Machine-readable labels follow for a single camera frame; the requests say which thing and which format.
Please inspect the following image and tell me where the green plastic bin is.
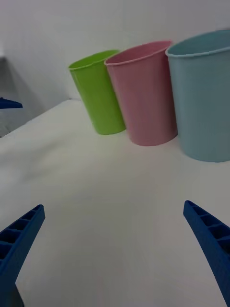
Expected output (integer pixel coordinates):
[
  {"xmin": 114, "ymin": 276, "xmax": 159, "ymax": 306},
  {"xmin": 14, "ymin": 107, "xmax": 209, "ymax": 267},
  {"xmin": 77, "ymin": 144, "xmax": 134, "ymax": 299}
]
[{"xmin": 68, "ymin": 49, "xmax": 127, "ymax": 135}]

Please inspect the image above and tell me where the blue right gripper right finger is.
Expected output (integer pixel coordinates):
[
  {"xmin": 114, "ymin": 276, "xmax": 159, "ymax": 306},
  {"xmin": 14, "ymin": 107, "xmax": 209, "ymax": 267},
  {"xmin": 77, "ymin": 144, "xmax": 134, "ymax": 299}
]
[{"xmin": 183, "ymin": 200, "xmax": 230, "ymax": 307}]

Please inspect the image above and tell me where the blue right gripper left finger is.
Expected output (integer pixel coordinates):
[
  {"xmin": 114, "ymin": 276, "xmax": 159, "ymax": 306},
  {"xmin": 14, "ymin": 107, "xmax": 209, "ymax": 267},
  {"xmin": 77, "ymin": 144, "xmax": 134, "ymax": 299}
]
[{"xmin": 0, "ymin": 204, "xmax": 46, "ymax": 307}]

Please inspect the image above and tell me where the pale blue plastic bin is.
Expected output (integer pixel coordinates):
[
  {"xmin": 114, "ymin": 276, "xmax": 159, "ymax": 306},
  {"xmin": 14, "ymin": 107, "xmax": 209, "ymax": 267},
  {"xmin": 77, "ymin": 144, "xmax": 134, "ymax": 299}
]
[{"xmin": 165, "ymin": 29, "xmax": 230, "ymax": 163}]

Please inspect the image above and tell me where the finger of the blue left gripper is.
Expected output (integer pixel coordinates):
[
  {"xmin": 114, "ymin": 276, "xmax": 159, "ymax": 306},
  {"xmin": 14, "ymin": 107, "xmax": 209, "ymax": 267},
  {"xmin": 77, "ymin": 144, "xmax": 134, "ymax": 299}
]
[{"xmin": 0, "ymin": 97, "xmax": 23, "ymax": 109}]

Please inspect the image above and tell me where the pink plastic bin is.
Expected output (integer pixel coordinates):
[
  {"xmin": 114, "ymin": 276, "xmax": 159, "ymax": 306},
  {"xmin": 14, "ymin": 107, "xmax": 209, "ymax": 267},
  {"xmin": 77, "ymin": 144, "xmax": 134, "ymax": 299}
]
[{"xmin": 104, "ymin": 40, "xmax": 178, "ymax": 146}]

